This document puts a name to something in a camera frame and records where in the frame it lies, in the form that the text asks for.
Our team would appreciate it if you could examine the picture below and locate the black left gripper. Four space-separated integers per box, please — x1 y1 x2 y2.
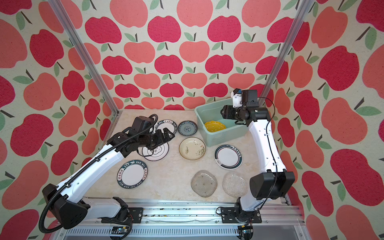
140 127 177 149

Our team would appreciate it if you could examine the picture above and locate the white plate with green rings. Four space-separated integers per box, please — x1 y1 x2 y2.
141 143 169 162

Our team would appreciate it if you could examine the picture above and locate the yellow dotted plate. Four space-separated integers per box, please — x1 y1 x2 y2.
205 121 227 133

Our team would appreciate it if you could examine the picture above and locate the mint green plastic bin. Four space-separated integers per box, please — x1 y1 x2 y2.
195 98 249 147

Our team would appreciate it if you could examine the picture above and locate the dark rimmed hao mei plate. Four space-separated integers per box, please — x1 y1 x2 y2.
117 160 148 189

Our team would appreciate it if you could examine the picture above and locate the green red rimmed white plate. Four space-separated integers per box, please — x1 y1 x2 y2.
214 145 243 170

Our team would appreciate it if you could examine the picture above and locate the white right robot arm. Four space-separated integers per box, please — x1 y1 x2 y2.
221 105 296 212

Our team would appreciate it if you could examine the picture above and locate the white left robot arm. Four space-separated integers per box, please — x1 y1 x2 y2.
39 128 175 234

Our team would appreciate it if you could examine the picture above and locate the black rimmed white plate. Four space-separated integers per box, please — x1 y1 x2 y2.
154 120 178 135

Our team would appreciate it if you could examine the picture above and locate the small blue patterned plate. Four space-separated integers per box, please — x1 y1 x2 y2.
178 121 198 137

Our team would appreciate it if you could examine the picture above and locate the grey glass plate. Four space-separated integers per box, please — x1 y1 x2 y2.
191 170 218 198

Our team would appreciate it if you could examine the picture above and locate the clear glass plate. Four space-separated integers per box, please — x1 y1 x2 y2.
222 172 248 198

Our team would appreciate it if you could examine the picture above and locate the green circuit board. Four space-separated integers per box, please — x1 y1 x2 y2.
111 226 131 235

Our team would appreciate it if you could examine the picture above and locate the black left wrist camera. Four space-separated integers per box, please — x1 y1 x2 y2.
131 116 154 133

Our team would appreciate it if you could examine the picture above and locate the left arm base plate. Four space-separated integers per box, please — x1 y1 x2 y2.
101 208 144 226

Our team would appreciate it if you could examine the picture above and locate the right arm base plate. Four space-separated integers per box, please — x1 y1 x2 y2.
218 207 263 224

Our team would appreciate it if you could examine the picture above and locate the right aluminium frame post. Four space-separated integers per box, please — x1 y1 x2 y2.
260 0 315 103

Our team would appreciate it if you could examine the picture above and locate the aluminium frame post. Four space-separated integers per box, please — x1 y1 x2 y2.
48 1 119 116
260 0 315 103

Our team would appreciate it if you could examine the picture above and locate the black corrugated cable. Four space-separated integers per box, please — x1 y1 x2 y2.
38 113 159 234

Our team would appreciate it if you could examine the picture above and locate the left aluminium frame post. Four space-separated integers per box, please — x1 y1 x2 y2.
48 1 119 116

